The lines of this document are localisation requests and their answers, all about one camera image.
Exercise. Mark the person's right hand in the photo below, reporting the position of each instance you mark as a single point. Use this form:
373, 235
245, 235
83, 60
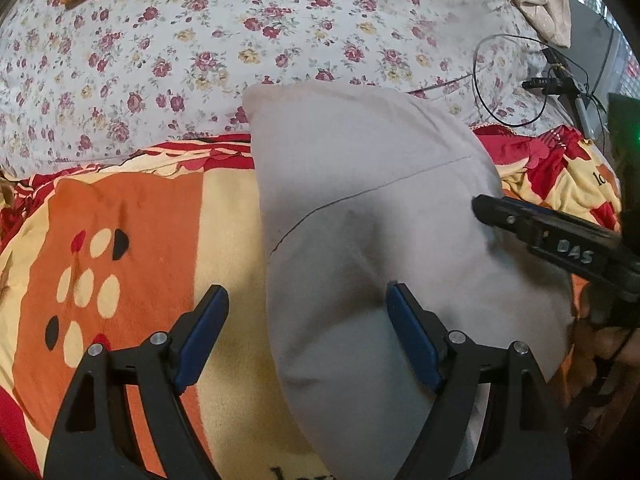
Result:
612, 347

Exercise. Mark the grey garment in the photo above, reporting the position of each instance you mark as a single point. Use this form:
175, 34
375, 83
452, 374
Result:
360, 160

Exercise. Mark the floral quilt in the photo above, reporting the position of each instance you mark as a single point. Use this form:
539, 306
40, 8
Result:
250, 35

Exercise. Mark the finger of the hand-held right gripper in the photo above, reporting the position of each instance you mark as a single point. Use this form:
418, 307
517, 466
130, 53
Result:
500, 212

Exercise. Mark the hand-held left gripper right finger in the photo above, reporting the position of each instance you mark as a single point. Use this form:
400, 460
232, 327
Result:
412, 340

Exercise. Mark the black device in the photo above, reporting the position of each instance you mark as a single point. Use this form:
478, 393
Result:
550, 84

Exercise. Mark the orange red yellow printed blanket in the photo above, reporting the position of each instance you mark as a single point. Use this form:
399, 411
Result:
150, 220

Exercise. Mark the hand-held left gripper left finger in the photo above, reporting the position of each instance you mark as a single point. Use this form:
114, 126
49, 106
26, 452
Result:
202, 340

